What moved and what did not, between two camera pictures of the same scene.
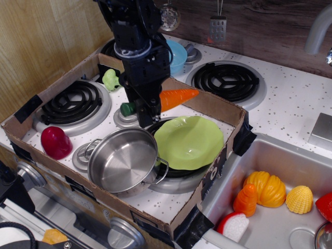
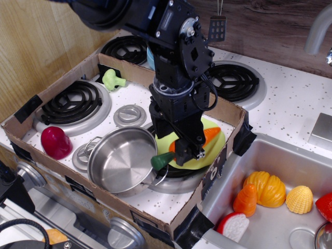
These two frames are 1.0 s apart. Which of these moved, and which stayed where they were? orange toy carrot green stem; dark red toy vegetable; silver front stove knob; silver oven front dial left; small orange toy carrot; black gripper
Moved: black gripper; orange toy carrot green stem
Stayed: silver front stove knob; silver oven front dial left; small orange toy carrot; dark red toy vegetable
